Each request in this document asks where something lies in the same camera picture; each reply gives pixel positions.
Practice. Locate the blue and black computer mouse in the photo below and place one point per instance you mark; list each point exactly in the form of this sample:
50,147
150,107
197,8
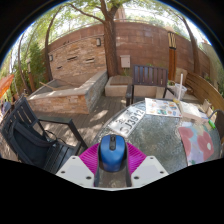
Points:
112,156

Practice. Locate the wooden garden lamp post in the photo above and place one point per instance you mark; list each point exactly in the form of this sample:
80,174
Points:
172,56

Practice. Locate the colourful printed paper sheet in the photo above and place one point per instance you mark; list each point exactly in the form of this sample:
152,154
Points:
163,107

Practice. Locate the floral print mouse pad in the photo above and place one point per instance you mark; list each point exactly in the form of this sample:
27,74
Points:
196,146

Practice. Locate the black bag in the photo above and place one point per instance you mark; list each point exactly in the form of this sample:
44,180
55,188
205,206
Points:
30,140

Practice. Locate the orange fabric canopy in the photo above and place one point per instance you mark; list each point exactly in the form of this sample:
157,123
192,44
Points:
6,85

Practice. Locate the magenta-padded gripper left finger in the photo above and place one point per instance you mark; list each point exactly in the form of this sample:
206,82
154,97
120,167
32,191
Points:
75,166

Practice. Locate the large tree trunk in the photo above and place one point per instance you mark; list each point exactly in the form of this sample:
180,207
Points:
110,50

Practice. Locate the leaning stone slab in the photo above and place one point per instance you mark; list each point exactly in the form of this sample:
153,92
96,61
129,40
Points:
181,74

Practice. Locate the wall lamp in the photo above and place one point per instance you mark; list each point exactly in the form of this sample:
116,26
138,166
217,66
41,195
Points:
98,42
51,57

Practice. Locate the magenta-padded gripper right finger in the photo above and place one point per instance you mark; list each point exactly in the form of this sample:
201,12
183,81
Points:
148,166

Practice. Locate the small white booklet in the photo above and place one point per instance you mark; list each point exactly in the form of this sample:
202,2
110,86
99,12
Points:
204,117

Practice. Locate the dark wooden slatted chair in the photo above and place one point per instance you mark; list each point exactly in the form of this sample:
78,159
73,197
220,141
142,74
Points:
150,75

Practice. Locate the white licence plate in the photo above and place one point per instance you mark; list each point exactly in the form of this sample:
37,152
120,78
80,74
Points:
128,121

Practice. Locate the low stone block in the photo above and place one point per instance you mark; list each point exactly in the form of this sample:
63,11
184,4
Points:
116,86

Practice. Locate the stone raised garden bed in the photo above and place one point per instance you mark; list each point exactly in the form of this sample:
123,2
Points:
60,103

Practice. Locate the black slatted armchair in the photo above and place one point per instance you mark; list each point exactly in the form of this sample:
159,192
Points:
58,156

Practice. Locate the beige wall utility box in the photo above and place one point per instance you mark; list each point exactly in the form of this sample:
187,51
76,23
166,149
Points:
125,61

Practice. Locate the curved wooden bench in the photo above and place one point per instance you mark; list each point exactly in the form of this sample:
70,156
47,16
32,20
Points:
200,90

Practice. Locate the clear plastic cup with straw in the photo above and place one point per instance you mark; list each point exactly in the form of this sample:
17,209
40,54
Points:
180,91

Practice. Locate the slim curved tree trunk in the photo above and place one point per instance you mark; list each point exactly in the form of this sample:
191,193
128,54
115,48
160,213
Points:
195,56
47,60

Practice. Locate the small green object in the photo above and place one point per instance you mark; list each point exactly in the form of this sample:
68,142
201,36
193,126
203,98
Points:
212,124

